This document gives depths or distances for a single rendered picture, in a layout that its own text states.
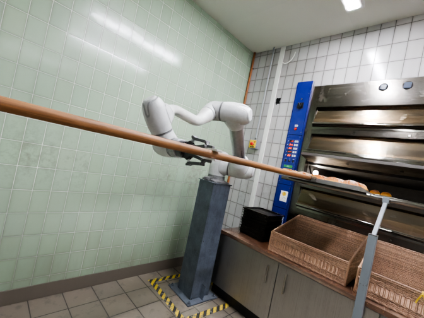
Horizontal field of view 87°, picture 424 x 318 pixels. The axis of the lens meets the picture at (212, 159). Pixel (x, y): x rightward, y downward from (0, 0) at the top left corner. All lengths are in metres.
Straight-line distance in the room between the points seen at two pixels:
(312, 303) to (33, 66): 2.29
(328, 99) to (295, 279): 1.58
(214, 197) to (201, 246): 0.42
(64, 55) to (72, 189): 0.91
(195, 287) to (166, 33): 2.18
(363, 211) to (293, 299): 0.89
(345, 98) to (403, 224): 1.10
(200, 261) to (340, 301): 1.02
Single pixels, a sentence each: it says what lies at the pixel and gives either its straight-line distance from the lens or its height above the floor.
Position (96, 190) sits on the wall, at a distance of 1.96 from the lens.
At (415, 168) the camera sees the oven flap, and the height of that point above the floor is 1.40.
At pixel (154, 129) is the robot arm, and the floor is 1.25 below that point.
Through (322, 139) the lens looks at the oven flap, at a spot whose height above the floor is 1.58.
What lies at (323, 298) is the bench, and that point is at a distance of 1.80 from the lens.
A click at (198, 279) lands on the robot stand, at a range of 2.15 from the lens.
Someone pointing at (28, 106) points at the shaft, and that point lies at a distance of 0.61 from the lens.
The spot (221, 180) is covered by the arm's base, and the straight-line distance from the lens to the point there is 1.97.
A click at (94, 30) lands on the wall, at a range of 2.00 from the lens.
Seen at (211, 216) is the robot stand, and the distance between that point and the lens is 1.97.
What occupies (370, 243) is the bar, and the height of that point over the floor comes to 0.91.
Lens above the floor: 1.17
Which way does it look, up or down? 1 degrees up
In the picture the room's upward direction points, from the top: 12 degrees clockwise
